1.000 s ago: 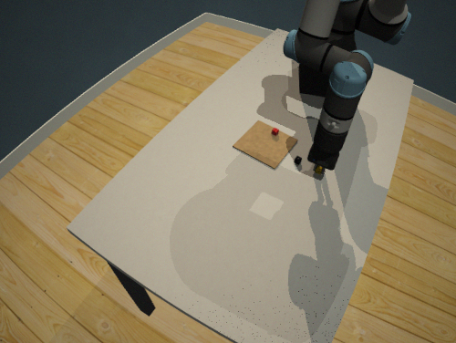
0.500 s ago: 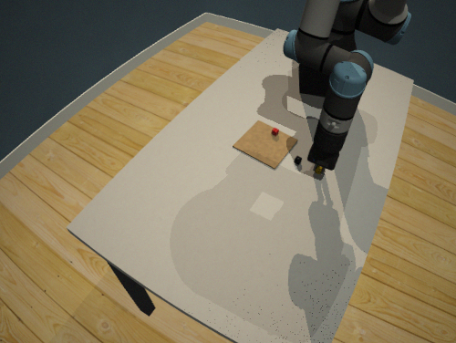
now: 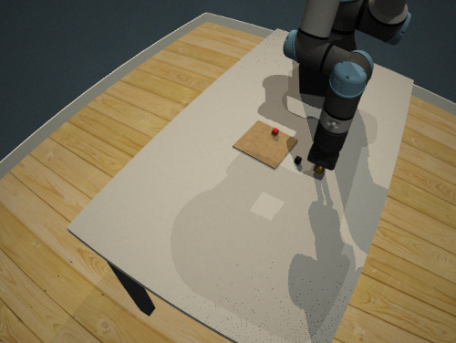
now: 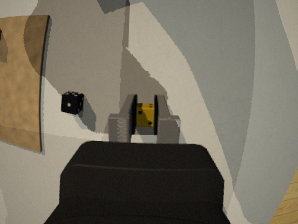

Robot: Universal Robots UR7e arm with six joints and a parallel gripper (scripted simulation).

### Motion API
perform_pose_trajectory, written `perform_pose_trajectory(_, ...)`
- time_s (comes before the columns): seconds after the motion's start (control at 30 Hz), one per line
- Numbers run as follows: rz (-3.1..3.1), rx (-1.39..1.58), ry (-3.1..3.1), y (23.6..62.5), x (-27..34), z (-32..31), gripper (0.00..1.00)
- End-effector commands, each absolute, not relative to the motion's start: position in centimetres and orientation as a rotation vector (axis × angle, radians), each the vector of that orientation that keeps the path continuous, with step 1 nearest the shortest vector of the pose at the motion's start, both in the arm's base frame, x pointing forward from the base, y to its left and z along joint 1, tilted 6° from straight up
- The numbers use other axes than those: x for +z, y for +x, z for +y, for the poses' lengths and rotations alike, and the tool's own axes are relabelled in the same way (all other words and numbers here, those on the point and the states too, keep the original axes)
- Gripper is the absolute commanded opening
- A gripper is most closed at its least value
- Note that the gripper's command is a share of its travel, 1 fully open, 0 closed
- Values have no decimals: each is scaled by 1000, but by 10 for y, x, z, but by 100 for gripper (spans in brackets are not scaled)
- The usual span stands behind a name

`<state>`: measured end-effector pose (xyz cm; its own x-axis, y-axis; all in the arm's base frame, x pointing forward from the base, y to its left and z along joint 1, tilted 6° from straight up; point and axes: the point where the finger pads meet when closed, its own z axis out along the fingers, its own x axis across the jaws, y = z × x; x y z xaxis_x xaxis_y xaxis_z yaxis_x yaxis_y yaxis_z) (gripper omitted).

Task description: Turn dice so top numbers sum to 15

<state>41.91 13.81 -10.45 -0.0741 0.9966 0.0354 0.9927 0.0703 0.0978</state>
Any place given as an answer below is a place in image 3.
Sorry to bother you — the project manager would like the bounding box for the tan mat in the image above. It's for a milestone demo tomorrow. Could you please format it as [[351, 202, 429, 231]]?
[[233, 120, 297, 169]]

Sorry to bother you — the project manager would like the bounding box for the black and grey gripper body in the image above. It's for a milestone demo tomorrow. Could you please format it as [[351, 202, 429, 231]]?
[[307, 108, 354, 171]]

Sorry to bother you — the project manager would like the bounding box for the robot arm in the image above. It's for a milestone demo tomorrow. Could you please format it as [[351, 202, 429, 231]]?
[[283, 0, 411, 120]]

